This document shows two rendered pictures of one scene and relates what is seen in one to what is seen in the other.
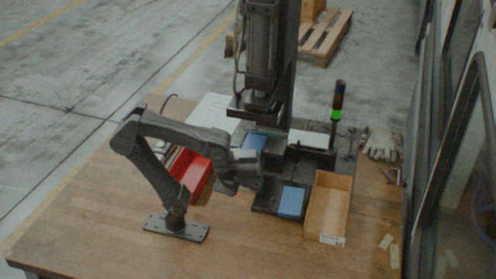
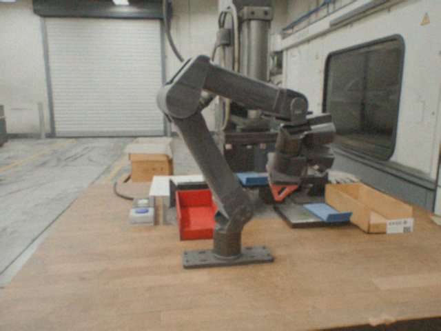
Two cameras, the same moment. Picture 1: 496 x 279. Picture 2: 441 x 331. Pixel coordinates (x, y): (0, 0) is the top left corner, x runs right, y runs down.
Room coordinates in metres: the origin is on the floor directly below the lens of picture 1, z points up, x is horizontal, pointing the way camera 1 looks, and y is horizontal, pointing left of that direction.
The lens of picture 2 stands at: (0.33, 0.53, 1.27)
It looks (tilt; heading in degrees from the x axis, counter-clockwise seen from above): 11 degrees down; 336
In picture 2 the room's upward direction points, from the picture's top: straight up
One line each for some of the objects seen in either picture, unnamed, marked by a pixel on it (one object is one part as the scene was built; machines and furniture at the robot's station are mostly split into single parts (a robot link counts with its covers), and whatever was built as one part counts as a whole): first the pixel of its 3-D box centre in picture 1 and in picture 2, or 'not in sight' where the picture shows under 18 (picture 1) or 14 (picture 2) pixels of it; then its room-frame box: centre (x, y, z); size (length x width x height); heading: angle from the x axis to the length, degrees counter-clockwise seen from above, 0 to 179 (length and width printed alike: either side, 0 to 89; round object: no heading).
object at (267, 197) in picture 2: (258, 152); (252, 190); (1.34, -0.04, 0.94); 0.20 x 0.10 x 0.07; 75
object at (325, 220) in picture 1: (329, 207); (364, 206); (1.07, -0.27, 0.93); 0.25 x 0.13 x 0.08; 165
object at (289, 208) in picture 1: (291, 200); (326, 208); (1.09, -0.15, 0.93); 0.15 x 0.07 x 0.03; 168
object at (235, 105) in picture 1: (261, 73); (244, 104); (1.41, -0.04, 1.22); 0.26 x 0.18 x 0.30; 165
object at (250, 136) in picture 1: (252, 143); (251, 175); (1.31, -0.02, 1.00); 0.15 x 0.07 x 0.03; 165
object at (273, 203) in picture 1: (281, 198); (309, 214); (1.13, -0.12, 0.91); 0.17 x 0.16 x 0.02; 75
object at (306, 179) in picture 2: (308, 153); (299, 182); (1.32, -0.22, 0.95); 0.15 x 0.03 x 0.10; 75
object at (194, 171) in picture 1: (190, 171); (198, 212); (1.23, 0.20, 0.93); 0.25 x 0.12 x 0.06; 165
